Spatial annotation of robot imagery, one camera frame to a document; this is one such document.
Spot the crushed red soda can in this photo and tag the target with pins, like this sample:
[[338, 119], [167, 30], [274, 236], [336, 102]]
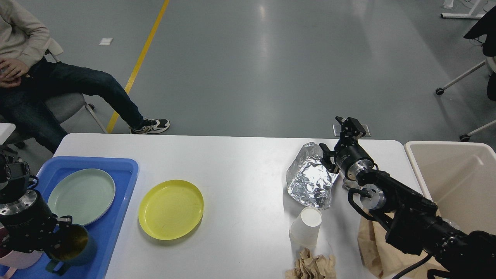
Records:
[[350, 184]]

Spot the white paper cup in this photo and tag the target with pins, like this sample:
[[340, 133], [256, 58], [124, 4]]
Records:
[[305, 228]]

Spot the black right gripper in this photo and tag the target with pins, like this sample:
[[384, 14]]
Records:
[[348, 156]]

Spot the brown paper bag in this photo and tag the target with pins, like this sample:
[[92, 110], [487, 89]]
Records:
[[381, 259]]

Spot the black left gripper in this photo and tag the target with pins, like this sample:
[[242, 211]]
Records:
[[30, 223]]

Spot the blue plastic tray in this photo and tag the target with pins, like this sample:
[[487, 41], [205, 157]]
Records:
[[105, 230]]

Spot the crumpled brown paper ball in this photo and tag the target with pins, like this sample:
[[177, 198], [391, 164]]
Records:
[[312, 267]]

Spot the dark teal mug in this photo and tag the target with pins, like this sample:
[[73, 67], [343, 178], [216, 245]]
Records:
[[74, 246]]

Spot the beige plastic waste bin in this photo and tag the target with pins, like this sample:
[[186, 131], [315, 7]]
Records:
[[460, 178]]

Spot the white table leg base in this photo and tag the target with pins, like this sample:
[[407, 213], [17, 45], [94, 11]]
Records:
[[476, 11]]

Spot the aluminium foil sheet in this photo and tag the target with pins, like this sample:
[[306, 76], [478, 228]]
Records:
[[308, 181]]

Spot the white desk corner left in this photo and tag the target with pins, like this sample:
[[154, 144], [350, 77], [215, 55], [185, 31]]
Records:
[[6, 129]]

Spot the yellow plastic plate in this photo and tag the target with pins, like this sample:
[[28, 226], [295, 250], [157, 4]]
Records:
[[171, 210]]

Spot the metal floor socket cover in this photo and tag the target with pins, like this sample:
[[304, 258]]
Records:
[[337, 130]]

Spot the grey office chair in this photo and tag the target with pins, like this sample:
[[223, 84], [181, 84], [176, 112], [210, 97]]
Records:
[[63, 107]]

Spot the white chair with black jacket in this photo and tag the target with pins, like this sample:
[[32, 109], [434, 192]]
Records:
[[484, 27]]

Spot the pale green plate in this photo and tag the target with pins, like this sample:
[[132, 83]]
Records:
[[86, 195]]

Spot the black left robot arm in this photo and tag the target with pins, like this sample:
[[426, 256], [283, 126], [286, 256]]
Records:
[[15, 173]]

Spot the seated person beige sweater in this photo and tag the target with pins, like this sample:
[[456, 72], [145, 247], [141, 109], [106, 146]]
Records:
[[28, 79]]

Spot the pink mug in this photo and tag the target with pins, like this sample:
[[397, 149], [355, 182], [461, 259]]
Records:
[[15, 260]]

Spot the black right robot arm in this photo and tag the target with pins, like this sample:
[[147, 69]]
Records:
[[410, 220]]

